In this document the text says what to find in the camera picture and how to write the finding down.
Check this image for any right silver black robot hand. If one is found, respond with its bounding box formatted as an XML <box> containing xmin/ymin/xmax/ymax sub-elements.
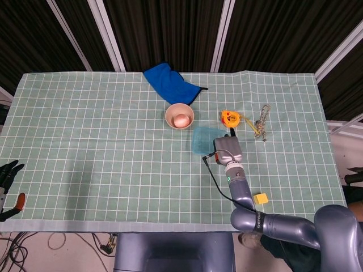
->
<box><xmin>213</xmin><ymin>127</ymin><xmax>244</xmax><ymax>165</ymax></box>

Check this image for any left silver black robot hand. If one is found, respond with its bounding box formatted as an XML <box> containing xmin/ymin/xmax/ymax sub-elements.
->
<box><xmin>0</xmin><ymin>160</ymin><xmax>26</xmax><ymax>222</ymax></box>

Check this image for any blue plastic lid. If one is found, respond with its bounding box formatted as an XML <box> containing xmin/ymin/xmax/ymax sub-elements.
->
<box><xmin>192</xmin><ymin>126</ymin><xmax>229</xmax><ymax>156</ymax></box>

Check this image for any orange tape measure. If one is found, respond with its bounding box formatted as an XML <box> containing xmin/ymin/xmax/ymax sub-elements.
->
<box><xmin>221</xmin><ymin>109</ymin><xmax>261</xmax><ymax>134</ymax></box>

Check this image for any pink egg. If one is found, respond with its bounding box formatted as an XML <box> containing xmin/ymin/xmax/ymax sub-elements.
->
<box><xmin>173</xmin><ymin>113</ymin><xmax>190</xmax><ymax>128</ymax></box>

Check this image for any yellow cube block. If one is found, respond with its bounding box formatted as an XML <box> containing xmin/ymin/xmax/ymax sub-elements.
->
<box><xmin>253</xmin><ymin>192</ymin><xmax>269</xmax><ymax>205</ymax></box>

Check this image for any beige bowl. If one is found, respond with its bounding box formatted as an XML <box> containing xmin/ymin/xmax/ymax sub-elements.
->
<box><xmin>164</xmin><ymin>103</ymin><xmax>195</xmax><ymax>130</ymax></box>

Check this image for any green checked tablecloth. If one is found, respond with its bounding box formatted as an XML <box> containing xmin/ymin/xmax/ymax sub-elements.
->
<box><xmin>0</xmin><ymin>70</ymin><xmax>354</xmax><ymax>233</ymax></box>

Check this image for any blue cloth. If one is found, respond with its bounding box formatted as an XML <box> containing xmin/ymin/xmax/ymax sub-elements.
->
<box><xmin>142</xmin><ymin>62</ymin><xmax>209</xmax><ymax>105</ymax></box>

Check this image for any white shoe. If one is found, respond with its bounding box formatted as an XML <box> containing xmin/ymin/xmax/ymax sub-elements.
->
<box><xmin>238</xmin><ymin>232</ymin><xmax>263</xmax><ymax>250</ymax></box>

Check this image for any grey robot torso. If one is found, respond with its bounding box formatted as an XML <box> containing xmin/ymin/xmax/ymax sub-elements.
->
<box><xmin>113</xmin><ymin>232</ymin><xmax>236</xmax><ymax>272</ymax></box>

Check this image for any black yellow power plug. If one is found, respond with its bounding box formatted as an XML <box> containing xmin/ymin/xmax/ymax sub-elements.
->
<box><xmin>99</xmin><ymin>232</ymin><xmax>119</xmax><ymax>253</ymax></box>

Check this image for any bystander dark trouser leg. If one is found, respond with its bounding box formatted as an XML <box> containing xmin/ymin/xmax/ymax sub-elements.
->
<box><xmin>260</xmin><ymin>235</ymin><xmax>324</xmax><ymax>272</ymax></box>

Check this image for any black chair part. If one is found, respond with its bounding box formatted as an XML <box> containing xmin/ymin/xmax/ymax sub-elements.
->
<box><xmin>344</xmin><ymin>166</ymin><xmax>363</xmax><ymax>186</ymax></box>

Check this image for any black pleated curtain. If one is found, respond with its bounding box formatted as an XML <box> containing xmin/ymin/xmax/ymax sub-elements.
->
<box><xmin>0</xmin><ymin>0</ymin><xmax>363</xmax><ymax>121</ymax></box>

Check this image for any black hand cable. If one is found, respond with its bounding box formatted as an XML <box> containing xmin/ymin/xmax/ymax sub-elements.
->
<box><xmin>201</xmin><ymin>152</ymin><xmax>258</xmax><ymax>213</ymax></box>

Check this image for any braided rope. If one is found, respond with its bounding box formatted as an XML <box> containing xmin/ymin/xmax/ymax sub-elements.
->
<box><xmin>253</xmin><ymin>104</ymin><xmax>271</xmax><ymax>142</ymax></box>

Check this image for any white frame corner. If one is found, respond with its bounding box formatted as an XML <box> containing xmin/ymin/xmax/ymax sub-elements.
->
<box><xmin>0</xmin><ymin>86</ymin><xmax>14</xmax><ymax>104</ymax></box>

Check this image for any black floor cable bundle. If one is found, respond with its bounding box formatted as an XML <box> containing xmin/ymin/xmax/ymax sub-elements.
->
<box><xmin>0</xmin><ymin>232</ymin><xmax>39</xmax><ymax>272</ymax></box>

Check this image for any wide white frame post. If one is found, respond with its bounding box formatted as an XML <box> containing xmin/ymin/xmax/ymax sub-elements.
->
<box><xmin>314</xmin><ymin>19</ymin><xmax>363</xmax><ymax>84</ymax></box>
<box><xmin>87</xmin><ymin>0</ymin><xmax>126</xmax><ymax>72</ymax></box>
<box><xmin>210</xmin><ymin>0</ymin><xmax>242</xmax><ymax>73</ymax></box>

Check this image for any white metal rail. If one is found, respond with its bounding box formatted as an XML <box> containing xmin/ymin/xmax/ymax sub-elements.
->
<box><xmin>326</xmin><ymin>113</ymin><xmax>363</xmax><ymax>139</ymax></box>

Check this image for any thin white frame post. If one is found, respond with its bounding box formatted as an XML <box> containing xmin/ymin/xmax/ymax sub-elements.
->
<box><xmin>46</xmin><ymin>0</ymin><xmax>94</xmax><ymax>71</ymax></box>

